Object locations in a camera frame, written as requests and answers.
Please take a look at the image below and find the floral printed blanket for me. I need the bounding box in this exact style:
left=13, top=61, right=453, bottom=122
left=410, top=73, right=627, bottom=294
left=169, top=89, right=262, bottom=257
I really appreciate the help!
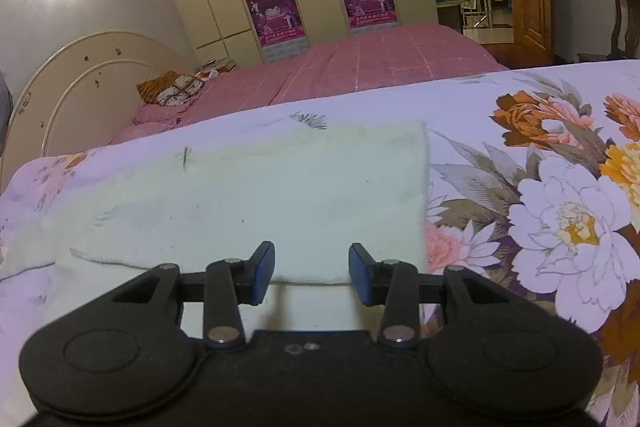
left=0, top=59, right=640, bottom=427

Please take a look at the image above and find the dark wooden chair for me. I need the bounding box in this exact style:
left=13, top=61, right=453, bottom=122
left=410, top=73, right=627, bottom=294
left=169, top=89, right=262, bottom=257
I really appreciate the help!
left=577, top=0, right=640, bottom=65

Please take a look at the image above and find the stack of books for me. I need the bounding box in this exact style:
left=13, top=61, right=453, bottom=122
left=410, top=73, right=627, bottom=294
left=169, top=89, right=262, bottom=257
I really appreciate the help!
left=197, top=57, right=237, bottom=74

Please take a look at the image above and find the orange patterned pillow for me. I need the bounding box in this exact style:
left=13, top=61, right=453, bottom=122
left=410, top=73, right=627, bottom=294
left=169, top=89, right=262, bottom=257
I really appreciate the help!
left=136, top=69, right=221, bottom=108

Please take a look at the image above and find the light green towel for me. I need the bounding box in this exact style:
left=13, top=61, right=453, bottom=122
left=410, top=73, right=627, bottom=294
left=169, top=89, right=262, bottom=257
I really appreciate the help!
left=0, top=121, right=431, bottom=288

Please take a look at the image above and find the pink checked bed sheet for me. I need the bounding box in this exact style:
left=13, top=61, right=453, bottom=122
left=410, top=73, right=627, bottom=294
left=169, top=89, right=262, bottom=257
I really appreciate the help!
left=110, top=23, right=511, bottom=145

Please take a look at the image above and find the cream curved headboard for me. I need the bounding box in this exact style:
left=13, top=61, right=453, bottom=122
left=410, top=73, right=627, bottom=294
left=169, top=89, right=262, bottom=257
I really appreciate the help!
left=0, top=31, right=196, bottom=192

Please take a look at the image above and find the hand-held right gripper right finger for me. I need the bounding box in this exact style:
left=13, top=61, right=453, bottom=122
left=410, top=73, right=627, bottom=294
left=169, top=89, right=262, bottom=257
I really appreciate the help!
left=348, top=242, right=506, bottom=351

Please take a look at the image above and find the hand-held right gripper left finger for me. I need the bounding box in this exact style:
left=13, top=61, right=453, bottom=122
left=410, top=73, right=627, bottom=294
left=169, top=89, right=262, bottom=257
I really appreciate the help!
left=107, top=241, right=277, bottom=351

